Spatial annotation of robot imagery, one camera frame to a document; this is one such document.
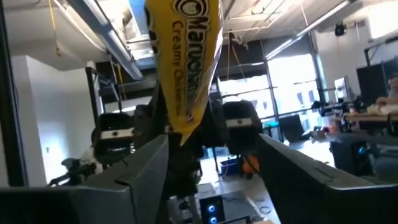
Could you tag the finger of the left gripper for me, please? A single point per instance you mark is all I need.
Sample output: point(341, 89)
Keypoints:
point(239, 137)
point(115, 146)

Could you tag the Maruchan creamy chicken ramen pack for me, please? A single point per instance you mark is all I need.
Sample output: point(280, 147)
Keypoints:
point(186, 62)

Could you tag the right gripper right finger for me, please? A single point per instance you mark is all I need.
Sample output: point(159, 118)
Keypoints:
point(311, 199)

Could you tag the orange round object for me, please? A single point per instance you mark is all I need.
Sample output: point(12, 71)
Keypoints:
point(250, 165)

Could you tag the black vertical post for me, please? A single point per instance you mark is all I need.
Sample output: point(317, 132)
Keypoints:
point(9, 93)

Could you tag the wooden work table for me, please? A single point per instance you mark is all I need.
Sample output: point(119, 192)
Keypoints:
point(367, 117)

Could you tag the blue plastic crate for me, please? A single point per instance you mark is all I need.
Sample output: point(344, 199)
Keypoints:
point(229, 165)

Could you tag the large bright window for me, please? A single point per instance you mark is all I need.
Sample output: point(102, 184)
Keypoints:
point(292, 84)

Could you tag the grey ceiling beam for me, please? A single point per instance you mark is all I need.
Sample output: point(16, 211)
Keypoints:
point(105, 34)

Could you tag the black computer with blue lights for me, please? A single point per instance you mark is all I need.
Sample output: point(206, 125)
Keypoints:
point(211, 211)

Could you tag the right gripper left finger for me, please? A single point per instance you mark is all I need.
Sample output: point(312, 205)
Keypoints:
point(124, 199)

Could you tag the computer monitor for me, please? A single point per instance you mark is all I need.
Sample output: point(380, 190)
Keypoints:
point(341, 88)

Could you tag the long ceiling light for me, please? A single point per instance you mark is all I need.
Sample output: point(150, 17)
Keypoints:
point(311, 28)

